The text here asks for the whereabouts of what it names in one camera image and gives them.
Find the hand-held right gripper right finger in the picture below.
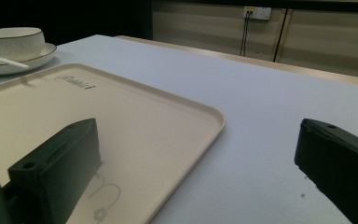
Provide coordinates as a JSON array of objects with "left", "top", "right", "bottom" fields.
[{"left": 294, "top": 118, "right": 358, "bottom": 224}]

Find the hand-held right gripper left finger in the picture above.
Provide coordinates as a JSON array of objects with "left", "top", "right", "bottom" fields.
[{"left": 7, "top": 118, "right": 103, "bottom": 224}]

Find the beige plastic tray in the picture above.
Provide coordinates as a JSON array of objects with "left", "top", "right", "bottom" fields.
[{"left": 0, "top": 63, "right": 226, "bottom": 224}]

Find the white saucer with dark rim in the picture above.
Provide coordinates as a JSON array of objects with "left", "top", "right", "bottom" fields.
[{"left": 0, "top": 42, "right": 58, "bottom": 77}]

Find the white spoon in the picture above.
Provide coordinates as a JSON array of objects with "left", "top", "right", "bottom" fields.
[{"left": 0, "top": 49, "right": 31, "bottom": 69}]

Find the white cup with dark rim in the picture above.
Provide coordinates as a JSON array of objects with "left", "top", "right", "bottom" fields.
[{"left": 0, "top": 26, "right": 47, "bottom": 63}]

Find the black cable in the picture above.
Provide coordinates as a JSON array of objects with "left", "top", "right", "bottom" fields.
[
  {"left": 242, "top": 11, "right": 254, "bottom": 58},
  {"left": 239, "top": 11, "right": 250, "bottom": 57},
  {"left": 272, "top": 8, "right": 289, "bottom": 63}
]

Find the white wall socket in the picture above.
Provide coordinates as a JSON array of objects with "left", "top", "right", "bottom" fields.
[{"left": 242, "top": 6, "right": 272, "bottom": 21}]

